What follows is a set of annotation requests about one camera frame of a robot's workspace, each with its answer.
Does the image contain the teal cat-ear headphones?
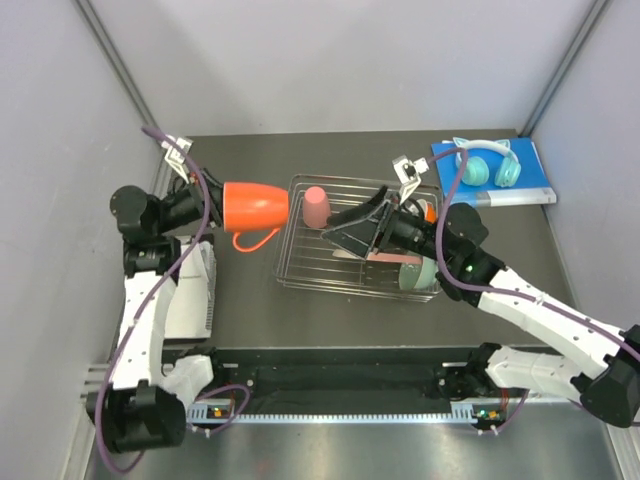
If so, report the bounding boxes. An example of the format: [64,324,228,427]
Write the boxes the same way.
[452,136,522,189]

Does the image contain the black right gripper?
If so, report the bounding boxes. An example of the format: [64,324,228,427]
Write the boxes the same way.
[322,185,454,265]

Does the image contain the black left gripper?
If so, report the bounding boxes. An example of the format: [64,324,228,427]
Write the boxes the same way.
[153,166,262,235]

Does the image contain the cream and pink plate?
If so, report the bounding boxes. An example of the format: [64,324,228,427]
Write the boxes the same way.
[332,249,423,265]

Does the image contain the white and orange bowl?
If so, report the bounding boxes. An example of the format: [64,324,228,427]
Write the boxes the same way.
[405,198,437,224]

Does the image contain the blue book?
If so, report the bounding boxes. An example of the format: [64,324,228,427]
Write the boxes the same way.
[431,137,557,207]

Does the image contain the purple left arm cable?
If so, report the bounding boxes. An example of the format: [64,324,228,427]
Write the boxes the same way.
[94,125,251,474]

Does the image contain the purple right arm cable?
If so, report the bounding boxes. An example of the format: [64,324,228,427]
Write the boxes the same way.
[424,147,640,434]

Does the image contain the white paper booklet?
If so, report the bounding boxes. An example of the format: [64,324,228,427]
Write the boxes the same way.
[165,235,217,343]

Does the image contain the pink plastic cup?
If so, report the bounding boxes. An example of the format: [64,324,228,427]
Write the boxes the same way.
[302,186,331,229]

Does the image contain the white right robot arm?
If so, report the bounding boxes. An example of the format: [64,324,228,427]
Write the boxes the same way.
[321,155,639,428]

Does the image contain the orange mug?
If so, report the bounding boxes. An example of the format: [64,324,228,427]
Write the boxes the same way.
[222,182,289,253]

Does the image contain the metal wire dish rack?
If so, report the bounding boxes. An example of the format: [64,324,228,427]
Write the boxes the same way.
[274,174,442,302]

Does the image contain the mint green bowl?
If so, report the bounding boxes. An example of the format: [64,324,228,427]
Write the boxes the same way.
[398,257,438,291]

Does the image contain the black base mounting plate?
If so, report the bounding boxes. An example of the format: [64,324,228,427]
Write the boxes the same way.
[190,345,502,415]

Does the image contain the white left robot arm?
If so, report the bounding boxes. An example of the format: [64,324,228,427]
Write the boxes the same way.
[86,128,227,457]

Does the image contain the grey slotted cable duct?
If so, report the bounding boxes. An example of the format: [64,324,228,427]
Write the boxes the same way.
[186,400,498,425]

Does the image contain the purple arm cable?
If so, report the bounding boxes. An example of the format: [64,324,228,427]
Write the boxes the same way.
[424,147,640,434]
[94,125,251,474]

